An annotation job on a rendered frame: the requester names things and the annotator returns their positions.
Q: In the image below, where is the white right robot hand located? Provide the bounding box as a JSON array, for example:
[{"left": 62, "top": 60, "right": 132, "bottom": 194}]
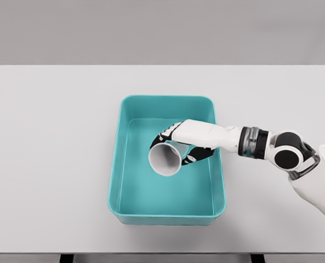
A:
[{"left": 150, "top": 119, "right": 226, "bottom": 167}]

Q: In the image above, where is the teal plastic basket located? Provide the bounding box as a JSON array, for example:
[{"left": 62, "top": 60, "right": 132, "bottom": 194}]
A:
[{"left": 107, "top": 94, "right": 227, "bottom": 226}]

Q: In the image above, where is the white paper cup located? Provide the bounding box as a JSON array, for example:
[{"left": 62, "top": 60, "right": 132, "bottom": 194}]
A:
[{"left": 148, "top": 140, "right": 196, "bottom": 177}]

